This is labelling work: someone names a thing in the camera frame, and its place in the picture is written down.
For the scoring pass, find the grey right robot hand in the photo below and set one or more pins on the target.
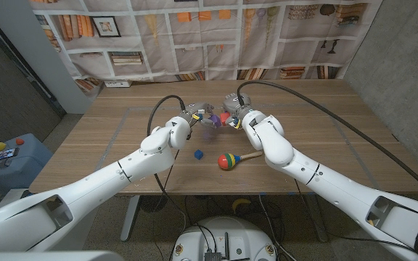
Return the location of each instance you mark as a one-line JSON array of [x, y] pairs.
[[236, 103]]

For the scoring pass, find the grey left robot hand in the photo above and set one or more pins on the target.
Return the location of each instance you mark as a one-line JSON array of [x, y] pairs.
[[196, 112]]

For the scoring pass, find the red magnetic cube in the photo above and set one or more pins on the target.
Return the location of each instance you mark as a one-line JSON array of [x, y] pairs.
[[224, 117]]

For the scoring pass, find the purple magnetic cube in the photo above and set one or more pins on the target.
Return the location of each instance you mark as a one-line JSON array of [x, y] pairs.
[[215, 119]]

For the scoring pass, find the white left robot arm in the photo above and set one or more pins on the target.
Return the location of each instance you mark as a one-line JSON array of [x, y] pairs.
[[103, 181]]

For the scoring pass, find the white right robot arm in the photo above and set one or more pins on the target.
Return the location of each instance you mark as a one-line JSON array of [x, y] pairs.
[[339, 188]]

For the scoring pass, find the small blue block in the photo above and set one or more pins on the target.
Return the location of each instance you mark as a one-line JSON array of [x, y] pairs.
[[198, 154]]

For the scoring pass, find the colourful striped wooden maraca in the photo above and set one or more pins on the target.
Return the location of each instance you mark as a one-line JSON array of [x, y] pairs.
[[227, 161]]

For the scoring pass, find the yellow banana toy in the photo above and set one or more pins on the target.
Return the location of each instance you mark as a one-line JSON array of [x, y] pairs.
[[241, 203]]

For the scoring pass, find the small red toy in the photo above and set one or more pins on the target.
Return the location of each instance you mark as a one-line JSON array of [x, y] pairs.
[[20, 141]]

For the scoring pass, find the printed bookshelf backdrop cloth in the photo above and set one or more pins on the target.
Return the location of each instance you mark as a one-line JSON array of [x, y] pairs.
[[201, 36]]

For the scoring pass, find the white power strip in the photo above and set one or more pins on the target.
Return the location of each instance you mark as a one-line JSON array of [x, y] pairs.
[[118, 83]]

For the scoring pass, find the black round floor base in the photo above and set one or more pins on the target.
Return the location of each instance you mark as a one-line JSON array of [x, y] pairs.
[[153, 203]]

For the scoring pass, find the white robot torso base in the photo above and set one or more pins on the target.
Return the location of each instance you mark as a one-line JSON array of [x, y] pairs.
[[223, 235]]

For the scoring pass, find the white table leg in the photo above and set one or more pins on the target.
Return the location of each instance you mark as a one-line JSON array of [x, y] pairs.
[[319, 224], [129, 221]]

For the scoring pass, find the blue-grey storage box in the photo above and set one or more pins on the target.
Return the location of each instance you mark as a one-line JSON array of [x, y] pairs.
[[24, 170]]

